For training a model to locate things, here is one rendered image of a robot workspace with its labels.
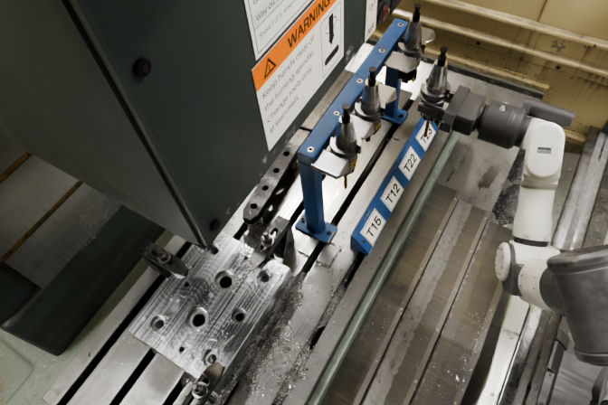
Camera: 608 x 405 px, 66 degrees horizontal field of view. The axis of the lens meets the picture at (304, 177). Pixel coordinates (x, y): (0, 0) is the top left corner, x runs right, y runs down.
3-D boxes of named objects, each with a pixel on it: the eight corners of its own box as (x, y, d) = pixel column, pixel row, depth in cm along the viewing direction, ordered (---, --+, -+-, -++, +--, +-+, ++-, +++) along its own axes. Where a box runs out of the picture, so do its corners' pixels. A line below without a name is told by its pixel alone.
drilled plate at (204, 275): (292, 277, 108) (290, 268, 104) (218, 394, 95) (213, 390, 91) (214, 234, 116) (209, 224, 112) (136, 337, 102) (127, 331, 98)
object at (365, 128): (378, 126, 97) (378, 123, 97) (367, 143, 95) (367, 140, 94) (348, 114, 100) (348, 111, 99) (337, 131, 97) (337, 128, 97)
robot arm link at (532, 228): (560, 189, 98) (547, 278, 100) (508, 184, 100) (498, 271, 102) (580, 194, 88) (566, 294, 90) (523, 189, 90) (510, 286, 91)
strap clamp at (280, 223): (294, 240, 118) (289, 211, 105) (266, 284, 112) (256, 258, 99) (283, 235, 119) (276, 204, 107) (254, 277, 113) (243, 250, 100)
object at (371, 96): (366, 95, 100) (367, 71, 95) (384, 103, 98) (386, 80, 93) (356, 108, 98) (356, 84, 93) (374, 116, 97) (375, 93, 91)
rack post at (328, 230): (337, 228, 119) (337, 158, 94) (327, 245, 116) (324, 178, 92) (304, 212, 122) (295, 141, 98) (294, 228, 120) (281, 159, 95)
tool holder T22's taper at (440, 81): (432, 76, 101) (438, 51, 96) (451, 85, 99) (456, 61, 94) (421, 87, 100) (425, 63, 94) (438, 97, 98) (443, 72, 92)
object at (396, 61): (420, 61, 107) (421, 58, 107) (411, 75, 105) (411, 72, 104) (392, 52, 110) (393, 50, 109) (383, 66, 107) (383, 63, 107)
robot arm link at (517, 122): (495, 145, 104) (547, 164, 100) (495, 145, 94) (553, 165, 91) (517, 97, 102) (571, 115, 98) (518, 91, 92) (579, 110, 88)
